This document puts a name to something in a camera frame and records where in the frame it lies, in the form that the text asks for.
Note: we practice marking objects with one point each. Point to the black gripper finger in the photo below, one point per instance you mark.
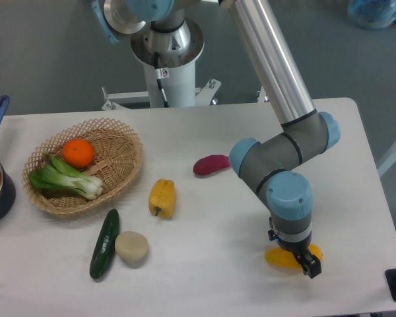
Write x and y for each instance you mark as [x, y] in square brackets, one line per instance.
[309, 262]

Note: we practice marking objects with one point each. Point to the woven wicker basket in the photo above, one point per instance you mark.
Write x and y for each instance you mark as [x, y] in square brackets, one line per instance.
[118, 157]

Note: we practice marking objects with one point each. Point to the beige round potato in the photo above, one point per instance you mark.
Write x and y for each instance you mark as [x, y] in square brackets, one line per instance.
[131, 246]

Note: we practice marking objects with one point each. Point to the yellow bell pepper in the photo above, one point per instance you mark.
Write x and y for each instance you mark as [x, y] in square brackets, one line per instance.
[162, 199]

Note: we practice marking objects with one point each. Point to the yellow mango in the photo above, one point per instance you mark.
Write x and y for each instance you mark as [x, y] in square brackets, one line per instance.
[282, 258]

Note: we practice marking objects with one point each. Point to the orange tangerine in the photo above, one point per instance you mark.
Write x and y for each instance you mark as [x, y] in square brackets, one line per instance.
[78, 153]

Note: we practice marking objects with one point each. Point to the green bok choy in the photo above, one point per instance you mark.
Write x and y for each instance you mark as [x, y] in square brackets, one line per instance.
[58, 175]

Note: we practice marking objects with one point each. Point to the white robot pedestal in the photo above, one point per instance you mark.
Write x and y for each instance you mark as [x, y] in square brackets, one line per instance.
[169, 63]

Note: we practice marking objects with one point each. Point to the green cucumber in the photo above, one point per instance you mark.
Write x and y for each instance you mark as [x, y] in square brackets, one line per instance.
[104, 250]

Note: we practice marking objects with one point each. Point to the purple sweet potato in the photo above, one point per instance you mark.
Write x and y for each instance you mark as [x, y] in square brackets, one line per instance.
[210, 165]

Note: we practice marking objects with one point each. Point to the blue plastic bag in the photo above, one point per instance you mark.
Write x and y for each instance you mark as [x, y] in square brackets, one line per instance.
[372, 15]

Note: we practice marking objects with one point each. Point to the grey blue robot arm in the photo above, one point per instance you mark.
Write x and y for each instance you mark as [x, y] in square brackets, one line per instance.
[266, 168]

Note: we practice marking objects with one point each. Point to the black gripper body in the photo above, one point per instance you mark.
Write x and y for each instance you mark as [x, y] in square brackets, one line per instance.
[300, 247]

